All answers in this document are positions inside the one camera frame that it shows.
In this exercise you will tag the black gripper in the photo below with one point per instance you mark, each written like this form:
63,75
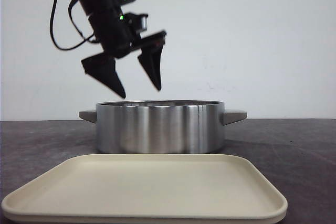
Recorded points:
117,40

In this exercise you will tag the cream plastic tray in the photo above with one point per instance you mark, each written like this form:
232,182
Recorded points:
148,188

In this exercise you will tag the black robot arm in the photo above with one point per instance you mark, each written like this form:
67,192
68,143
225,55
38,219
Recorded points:
120,34

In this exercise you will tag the steel steamer pot grey handles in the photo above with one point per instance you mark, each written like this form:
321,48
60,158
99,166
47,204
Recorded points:
168,126

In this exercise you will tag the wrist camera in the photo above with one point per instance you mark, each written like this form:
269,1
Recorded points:
137,22

